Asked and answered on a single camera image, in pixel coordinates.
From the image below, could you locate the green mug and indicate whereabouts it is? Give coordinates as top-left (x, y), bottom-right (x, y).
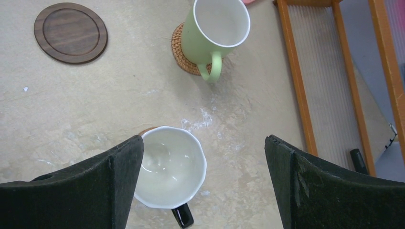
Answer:
top-left (181, 0), bottom-right (251, 83)

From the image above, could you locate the dark walnut wooden coaster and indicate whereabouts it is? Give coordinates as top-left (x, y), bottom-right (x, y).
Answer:
top-left (33, 2), bottom-right (108, 64)

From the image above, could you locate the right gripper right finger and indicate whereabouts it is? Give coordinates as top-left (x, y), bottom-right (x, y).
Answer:
top-left (265, 135), bottom-right (405, 229)

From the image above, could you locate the black blue marker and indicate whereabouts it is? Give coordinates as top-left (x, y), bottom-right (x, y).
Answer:
top-left (350, 148), bottom-right (369, 175)

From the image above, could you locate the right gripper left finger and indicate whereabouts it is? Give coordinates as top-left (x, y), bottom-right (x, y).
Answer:
top-left (0, 135), bottom-right (144, 229)

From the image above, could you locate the pink plastic tray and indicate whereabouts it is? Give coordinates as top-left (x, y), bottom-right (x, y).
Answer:
top-left (242, 0), bottom-right (256, 5)

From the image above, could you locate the black mug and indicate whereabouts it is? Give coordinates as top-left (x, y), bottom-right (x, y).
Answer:
top-left (134, 126), bottom-right (207, 229)

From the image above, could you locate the wooden tiered shelf rack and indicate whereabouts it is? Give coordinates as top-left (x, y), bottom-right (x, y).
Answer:
top-left (274, 0), bottom-right (405, 181)

